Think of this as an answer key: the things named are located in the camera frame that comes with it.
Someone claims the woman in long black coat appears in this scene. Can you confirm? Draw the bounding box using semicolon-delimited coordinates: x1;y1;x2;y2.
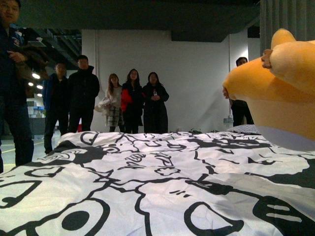
143;72;169;134

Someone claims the man behind plush toy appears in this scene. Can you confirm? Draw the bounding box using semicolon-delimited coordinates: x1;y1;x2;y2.
228;57;254;127

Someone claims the man in black puffer jacket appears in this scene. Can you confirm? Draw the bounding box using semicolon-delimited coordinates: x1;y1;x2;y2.
68;55;100;133

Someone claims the man in blue coat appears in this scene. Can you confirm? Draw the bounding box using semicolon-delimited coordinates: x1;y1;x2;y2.
42;62;69;154

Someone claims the grey curtain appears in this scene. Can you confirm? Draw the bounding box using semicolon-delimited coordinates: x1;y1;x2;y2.
260;0;315;53

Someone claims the black and white duvet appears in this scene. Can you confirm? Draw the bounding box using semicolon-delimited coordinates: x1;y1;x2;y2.
0;132;315;236

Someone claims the man in dark blue jacket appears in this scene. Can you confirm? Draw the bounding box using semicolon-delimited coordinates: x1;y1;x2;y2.
0;0;49;166

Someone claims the woman in red black jacket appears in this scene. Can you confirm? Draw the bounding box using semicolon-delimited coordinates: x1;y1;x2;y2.
121;69;144;134

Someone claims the orange plush toy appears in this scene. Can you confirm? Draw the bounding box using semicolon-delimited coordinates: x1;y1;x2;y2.
222;29;315;151

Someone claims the striped grey pillow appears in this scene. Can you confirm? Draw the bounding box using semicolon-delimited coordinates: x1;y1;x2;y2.
227;124;261;135

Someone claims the woman in white coat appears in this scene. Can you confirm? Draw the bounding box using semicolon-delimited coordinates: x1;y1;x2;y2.
94;73;125;133

